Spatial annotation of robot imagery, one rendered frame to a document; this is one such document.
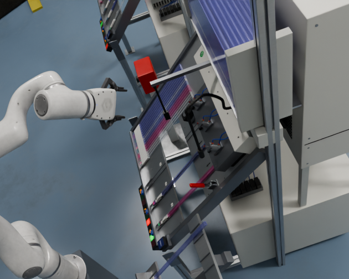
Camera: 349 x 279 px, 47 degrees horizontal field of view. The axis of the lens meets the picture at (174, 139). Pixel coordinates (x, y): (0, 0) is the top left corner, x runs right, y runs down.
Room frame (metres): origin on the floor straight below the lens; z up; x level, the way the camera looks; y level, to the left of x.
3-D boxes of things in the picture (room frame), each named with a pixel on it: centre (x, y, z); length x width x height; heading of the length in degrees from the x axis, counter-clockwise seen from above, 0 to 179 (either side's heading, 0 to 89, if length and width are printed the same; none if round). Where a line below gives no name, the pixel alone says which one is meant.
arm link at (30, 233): (0.80, 0.70, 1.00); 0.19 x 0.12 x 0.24; 12
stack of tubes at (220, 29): (0.95, -0.29, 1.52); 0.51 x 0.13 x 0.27; 176
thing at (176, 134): (1.75, 0.00, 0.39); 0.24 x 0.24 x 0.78; 86
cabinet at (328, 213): (1.00, -0.41, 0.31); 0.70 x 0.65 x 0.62; 176
